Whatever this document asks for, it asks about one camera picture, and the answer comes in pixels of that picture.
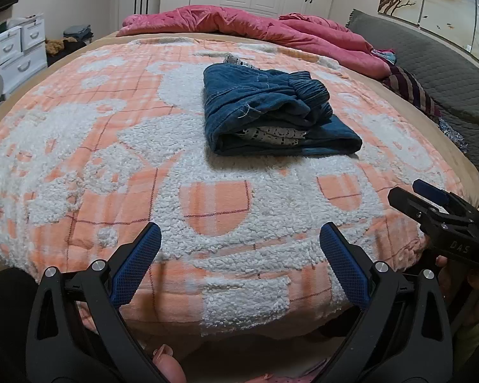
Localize brown plush toy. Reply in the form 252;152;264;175
46;38;77;57

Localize blue denim pants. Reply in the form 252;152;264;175
203;63;363;157

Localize pile of dark clothes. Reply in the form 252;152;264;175
63;25;93;44

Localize pink quilt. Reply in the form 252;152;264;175
116;5;390;79

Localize grey quilted headboard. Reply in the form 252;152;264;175
346;8;479;156

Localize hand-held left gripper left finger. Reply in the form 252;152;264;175
24;222;162;383

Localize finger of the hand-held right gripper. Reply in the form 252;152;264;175
387;186;444;228
412;179;479;213

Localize person's dark-clothed leg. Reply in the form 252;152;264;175
0;267;36;383

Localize colourful cloth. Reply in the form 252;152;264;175
370;48;397;64

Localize person's left hand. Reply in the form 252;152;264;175
152;345;186;383

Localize pink patterned cloth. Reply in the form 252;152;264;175
255;361;328;383

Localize peach and white printed blanket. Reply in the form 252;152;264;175
0;38;448;338

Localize striped cloth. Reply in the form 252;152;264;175
382;65;443;122

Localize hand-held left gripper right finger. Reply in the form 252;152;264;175
320;222;453;383

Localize white drawer unit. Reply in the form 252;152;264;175
0;13;49;93

